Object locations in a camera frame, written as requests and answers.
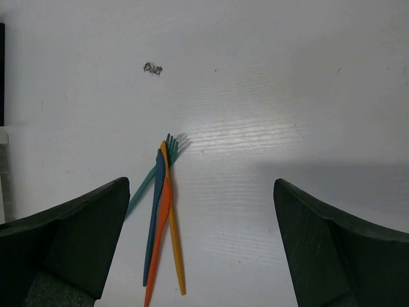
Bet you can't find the orange knife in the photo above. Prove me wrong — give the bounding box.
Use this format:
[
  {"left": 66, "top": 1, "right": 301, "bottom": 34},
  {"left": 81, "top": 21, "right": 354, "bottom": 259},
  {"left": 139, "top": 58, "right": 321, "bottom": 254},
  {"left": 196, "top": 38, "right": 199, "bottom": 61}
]
[{"left": 144, "top": 177, "right": 173, "bottom": 307}]

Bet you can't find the yellow knife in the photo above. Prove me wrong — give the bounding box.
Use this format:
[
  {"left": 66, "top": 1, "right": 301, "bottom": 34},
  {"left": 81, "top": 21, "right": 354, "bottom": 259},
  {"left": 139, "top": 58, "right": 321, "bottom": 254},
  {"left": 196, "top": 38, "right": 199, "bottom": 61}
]
[{"left": 165, "top": 146, "right": 186, "bottom": 295}]

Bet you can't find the white utensil caddy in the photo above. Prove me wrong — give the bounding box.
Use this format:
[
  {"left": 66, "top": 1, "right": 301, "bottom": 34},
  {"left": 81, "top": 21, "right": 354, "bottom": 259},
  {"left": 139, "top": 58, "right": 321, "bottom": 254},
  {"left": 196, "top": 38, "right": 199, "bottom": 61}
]
[{"left": 1, "top": 127, "right": 13, "bottom": 224}]

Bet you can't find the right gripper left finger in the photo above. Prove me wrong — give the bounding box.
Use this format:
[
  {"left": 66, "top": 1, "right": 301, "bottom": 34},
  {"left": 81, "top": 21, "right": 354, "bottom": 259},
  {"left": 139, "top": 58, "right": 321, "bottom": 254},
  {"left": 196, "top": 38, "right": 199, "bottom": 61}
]
[{"left": 1, "top": 177, "right": 130, "bottom": 306}]

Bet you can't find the black utensil caddy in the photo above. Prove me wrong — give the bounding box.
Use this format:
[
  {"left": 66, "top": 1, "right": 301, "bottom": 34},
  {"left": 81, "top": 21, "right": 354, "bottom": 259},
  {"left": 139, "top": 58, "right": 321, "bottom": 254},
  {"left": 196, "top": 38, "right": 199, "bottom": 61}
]
[{"left": 0, "top": 23, "right": 5, "bottom": 127}]

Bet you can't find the teal fork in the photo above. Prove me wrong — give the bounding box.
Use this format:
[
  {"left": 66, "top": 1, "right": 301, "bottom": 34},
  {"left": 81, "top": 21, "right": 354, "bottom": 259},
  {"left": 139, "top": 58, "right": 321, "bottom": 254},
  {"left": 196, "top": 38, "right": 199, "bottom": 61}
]
[{"left": 126, "top": 134, "right": 178, "bottom": 217}]

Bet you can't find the dark blue knife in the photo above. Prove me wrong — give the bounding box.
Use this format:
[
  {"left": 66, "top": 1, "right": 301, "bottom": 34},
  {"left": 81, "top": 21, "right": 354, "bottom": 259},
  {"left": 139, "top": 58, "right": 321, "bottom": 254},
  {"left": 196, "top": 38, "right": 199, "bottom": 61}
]
[{"left": 143, "top": 149, "right": 166, "bottom": 287}]

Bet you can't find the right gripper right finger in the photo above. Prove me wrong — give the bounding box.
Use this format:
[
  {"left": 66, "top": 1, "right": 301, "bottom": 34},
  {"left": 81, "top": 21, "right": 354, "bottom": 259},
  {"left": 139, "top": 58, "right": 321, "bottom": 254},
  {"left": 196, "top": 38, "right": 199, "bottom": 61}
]
[{"left": 274, "top": 178, "right": 408, "bottom": 306}]

